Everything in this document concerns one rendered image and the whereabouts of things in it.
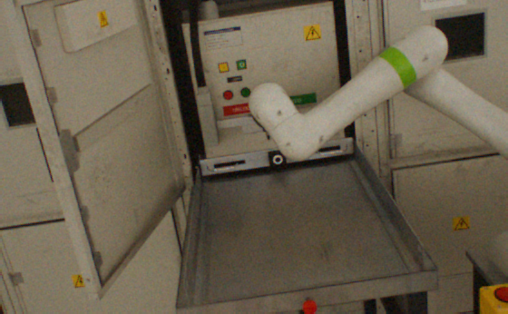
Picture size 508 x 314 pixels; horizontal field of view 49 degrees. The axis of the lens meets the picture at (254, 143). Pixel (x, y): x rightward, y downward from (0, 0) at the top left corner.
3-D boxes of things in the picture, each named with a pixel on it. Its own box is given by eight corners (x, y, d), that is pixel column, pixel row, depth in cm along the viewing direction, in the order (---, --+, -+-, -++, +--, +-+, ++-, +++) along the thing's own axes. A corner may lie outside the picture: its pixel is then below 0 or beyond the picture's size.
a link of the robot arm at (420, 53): (453, 62, 155) (423, 34, 160) (461, 38, 143) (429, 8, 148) (402, 100, 154) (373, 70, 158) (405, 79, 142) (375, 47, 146)
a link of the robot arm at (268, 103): (273, 69, 145) (239, 93, 144) (302, 106, 143) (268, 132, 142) (272, 83, 159) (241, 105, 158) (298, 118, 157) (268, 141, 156)
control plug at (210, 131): (219, 146, 181) (210, 94, 175) (204, 148, 181) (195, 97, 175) (219, 138, 188) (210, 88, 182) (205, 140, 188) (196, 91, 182)
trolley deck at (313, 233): (438, 289, 131) (438, 268, 129) (180, 328, 131) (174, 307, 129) (368, 174, 194) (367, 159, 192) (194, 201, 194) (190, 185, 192)
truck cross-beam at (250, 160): (354, 152, 195) (352, 137, 193) (202, 176, 195) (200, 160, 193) (350, 148, 200) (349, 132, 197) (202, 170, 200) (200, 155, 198)
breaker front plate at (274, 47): (345, 142, 194) (332, 4, 177) (208, 162, 194) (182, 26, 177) (344, 141, 195) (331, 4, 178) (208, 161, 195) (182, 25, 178)
